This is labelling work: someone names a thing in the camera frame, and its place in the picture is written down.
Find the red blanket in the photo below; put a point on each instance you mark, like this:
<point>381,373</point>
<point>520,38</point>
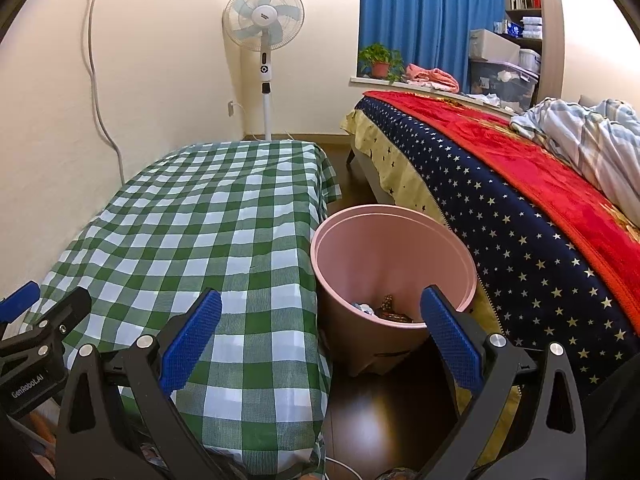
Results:
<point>525,160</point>

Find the striped quilt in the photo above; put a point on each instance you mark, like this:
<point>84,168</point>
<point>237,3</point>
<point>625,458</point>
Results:
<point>585,135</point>

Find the blue curtain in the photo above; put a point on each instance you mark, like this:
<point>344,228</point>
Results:
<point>425,10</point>

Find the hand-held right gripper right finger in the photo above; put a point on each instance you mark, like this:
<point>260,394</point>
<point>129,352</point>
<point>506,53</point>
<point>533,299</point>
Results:
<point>450,340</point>

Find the navy star blanket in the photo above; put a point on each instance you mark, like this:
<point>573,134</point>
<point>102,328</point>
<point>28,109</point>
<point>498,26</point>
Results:
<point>510,240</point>

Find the green checkered tablecloth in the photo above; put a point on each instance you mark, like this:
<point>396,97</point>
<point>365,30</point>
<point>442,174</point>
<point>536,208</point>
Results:
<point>210,220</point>

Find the pink cloth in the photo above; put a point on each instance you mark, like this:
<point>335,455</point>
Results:
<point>432,77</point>

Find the dark floral cloth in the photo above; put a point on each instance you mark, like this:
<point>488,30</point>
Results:
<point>387,306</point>

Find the white lidded container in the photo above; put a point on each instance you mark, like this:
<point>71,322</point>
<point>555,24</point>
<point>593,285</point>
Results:
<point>530,61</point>

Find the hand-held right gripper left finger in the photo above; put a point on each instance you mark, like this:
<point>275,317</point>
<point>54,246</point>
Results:
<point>192,345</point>

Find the potted green plant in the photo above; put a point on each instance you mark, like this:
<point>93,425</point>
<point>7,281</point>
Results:
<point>380,69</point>

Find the white carton box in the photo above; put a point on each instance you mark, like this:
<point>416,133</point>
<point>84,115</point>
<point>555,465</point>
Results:
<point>492,45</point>

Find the clear storage box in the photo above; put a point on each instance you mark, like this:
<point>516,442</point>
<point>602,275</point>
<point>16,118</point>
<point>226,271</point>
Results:
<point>505,87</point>

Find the wooden bookshelf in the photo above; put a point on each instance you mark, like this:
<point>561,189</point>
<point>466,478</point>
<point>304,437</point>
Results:
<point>525,0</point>

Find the white standing fan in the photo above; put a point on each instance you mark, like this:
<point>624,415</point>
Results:
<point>264,15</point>

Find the white wall outlet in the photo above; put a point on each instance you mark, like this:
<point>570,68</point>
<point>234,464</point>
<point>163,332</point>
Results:
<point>231,108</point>

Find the pink plastic bin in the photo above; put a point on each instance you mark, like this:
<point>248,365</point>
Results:
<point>390,255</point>

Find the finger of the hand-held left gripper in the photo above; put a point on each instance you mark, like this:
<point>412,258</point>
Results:
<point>55,317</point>
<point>17,300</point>

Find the dark bed leg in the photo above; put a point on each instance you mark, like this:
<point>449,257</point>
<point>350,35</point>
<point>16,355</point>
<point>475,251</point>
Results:
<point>351,157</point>

